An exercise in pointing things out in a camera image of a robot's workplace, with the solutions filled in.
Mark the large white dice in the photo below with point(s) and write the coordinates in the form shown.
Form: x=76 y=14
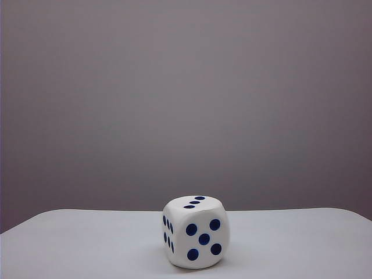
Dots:
x=200 y=221

